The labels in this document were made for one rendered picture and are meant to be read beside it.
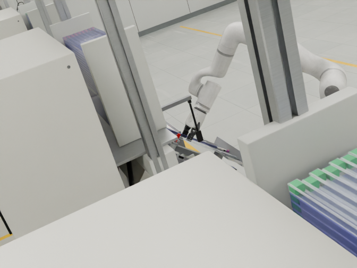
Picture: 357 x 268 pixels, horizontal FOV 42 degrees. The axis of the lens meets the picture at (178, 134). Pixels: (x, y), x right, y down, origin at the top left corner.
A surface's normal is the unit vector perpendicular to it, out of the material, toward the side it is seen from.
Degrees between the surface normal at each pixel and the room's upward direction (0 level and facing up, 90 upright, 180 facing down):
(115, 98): 90
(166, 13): 90
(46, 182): 90
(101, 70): 90
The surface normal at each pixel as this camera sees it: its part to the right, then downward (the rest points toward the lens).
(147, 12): 0.39, 0.29
